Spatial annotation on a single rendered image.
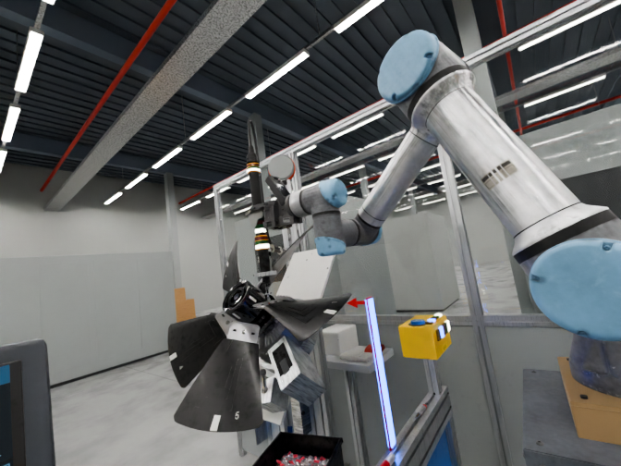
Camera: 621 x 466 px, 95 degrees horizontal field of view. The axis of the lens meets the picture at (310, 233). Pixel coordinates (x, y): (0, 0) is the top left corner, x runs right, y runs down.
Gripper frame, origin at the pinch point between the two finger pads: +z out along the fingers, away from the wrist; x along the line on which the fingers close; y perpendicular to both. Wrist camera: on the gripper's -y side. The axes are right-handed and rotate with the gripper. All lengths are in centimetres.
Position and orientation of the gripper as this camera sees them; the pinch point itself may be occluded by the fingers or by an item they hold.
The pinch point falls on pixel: (252, 213)
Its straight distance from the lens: 96.4
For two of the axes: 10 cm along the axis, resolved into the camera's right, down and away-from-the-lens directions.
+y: 1.3, 9.9, -1.1
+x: 6.5, 0.0, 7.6
